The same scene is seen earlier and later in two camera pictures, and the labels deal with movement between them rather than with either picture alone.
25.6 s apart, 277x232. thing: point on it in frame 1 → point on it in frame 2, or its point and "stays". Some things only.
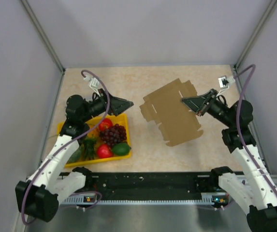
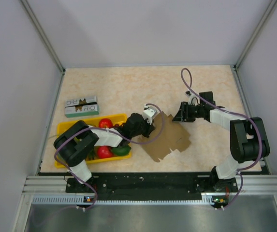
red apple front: x=104 y=151 stays
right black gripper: x=198 y=104 → x=182 y=114
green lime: x=121 y=149 stays
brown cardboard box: x=178 y=123 → x=173 y=136
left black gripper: x=118 y=105 → x=150 y=128
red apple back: x=105 y=124 stays
